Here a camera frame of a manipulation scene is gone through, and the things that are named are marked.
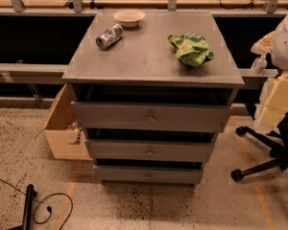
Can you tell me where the green rice chip bag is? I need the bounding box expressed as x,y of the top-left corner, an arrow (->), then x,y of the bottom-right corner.
168,34 -> 214,68

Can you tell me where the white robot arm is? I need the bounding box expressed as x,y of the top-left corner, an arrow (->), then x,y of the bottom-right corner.
271,14 -> 288,71

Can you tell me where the silver blue redbull can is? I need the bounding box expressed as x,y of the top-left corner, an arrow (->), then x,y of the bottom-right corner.
95,24 -> 124,50

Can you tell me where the grey drawer cabinet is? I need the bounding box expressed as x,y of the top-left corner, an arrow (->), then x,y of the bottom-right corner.
61,11 -> 245,187

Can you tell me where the top grey drawer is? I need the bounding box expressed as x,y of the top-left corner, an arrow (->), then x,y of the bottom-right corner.
71,102 -> 229,132

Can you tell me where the grey drawer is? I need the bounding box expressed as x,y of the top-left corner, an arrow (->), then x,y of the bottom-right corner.
85,140 -> 214,162
94,166 -> 204,184
71,102 -> 229,132

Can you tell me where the middle grey drawer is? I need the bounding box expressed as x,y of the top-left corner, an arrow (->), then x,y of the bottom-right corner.
85,140 -> 214,162

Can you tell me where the bottom grey drawer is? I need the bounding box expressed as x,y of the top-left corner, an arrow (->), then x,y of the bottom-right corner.
94,166 -> 204,184

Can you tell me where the cardboard box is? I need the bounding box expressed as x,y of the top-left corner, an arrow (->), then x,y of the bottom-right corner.
35,85 -> 91,160

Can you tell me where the white ceramic bowl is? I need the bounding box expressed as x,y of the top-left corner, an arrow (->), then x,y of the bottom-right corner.
113,9 -> 146,28

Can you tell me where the clear plastic bottle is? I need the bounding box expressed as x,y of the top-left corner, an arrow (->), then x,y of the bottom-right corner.
251,55 -> 267,75

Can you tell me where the black stand leg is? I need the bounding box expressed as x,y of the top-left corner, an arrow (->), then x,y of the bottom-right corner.
9,184 -> 36,230

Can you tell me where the black office chair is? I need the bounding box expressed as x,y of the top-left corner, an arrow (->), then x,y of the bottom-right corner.
230,112 -> 288,181

